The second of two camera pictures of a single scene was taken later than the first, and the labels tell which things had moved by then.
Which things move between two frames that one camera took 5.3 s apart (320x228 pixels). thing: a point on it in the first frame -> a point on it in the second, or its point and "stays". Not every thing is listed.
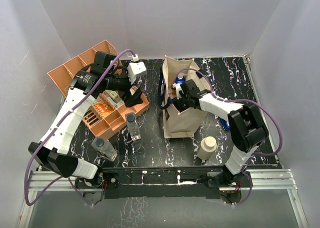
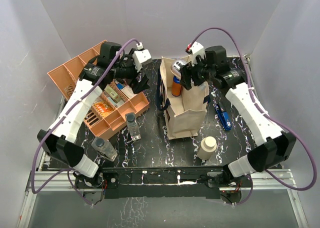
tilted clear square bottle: x=104 y=148 stays
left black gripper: x=134 y=99 -> x=137 y=86
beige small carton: x=114 y=95 stays
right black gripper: x=176 y=103 -> x=187 y=71
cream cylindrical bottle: x=208 y=146 stays
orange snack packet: x=103 y=108 stays
